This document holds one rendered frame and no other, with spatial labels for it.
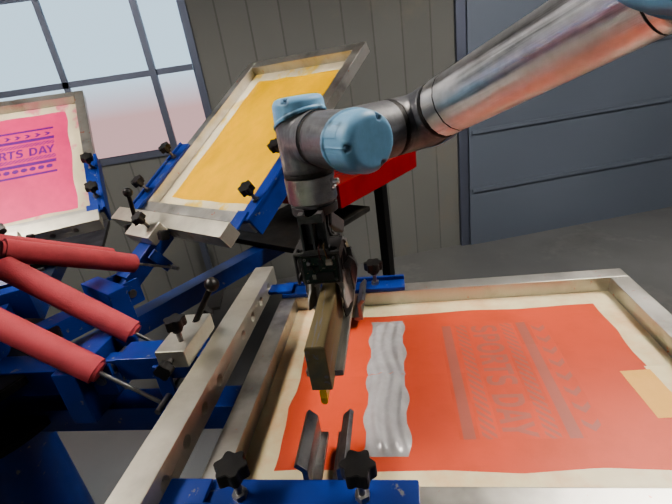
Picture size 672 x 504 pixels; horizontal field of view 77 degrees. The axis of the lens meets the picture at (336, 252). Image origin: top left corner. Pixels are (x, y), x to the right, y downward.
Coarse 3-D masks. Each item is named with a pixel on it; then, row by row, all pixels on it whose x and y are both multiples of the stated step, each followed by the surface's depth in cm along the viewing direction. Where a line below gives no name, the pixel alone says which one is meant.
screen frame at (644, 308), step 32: (416, 288) 101; (448, 288) 99; (480, 288) 98; (512, 288) 97; (544, 288) 96; (576, 288) 95; (608, 288) 94; (640, 288) 88; (288, 320) 97; (640, 320) 82; (256, 384) 77; (256, 416) 73; (224, 448) 64
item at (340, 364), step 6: (354, 294) 82; (348, 318) 73; (342, 324) 72; (348, 324) 72; (342, 330) 70; (348, 330) 70; (342, 336) 69; (348, 336) 69; (342, 342) 67; (342, 348) 66; (342, 354) 65; (336, 360) 64; (342, 360) 63; (336, 366) 62; (342, 366) 62; (306, 372) 62; (336, 372) 62; (342, 372) 62
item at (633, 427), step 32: (352, 384) 79; (416, 384) 76; (448, 384) 75; (608, 384) 70; (288, 416) 73; (320, 416) 72; (416, 416) 69; (448, 416) 68; (608, 416) 64; (640, 416) 63; (288, 448) 67; (352, 448) 65; (416, 448) 64; (448, 448) 63; (480, 448) 62; (512, 448) 61; (544, 448) 61; (576, 448) 60; (608, 448) 59; (640, 448) 59
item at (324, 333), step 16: (336, 288) 71; (320, 304) 66; (336, 304) 68; (320, 320) 62; (336, 320) 67; (320, 336) 59; (336, 336) 66; (304, 352) 57; (320, 352) 57; (336, 352) 64; (320, 368) 58; (320, 384) 59
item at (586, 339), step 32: (352, 320) 98; (384, 320) 96; (416, 320) 95; (448, 320) 93; (480, 320) 91; (512, 320) 90; (544, 320) 88; (576, 320) 87; (352, 352) 87; (416, 352) 84; (576, 352) 78; (608, 352) 77
